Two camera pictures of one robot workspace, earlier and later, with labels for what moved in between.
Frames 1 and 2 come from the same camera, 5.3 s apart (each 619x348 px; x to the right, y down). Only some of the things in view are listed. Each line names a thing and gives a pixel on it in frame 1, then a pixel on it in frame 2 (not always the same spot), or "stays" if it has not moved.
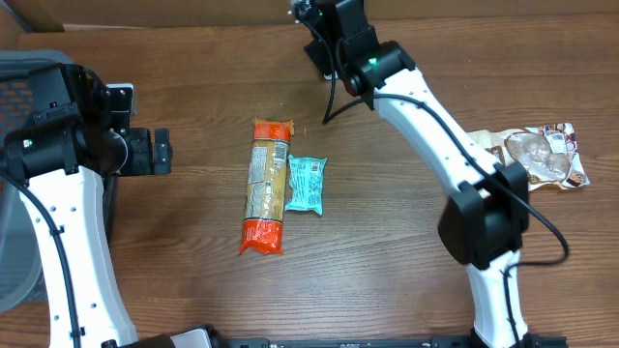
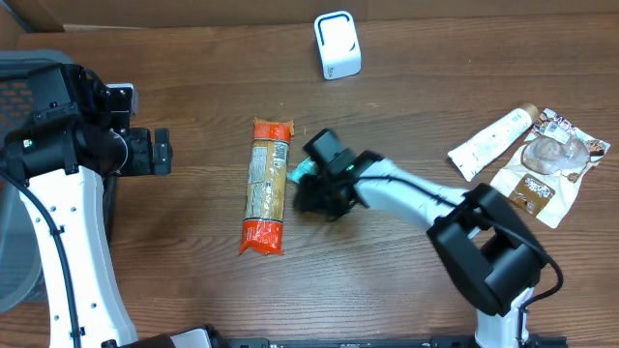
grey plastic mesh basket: [20, 277] stays
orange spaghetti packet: [266, 187] stays
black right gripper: [328, 53] → [312, 197]
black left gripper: [143, 139] stays
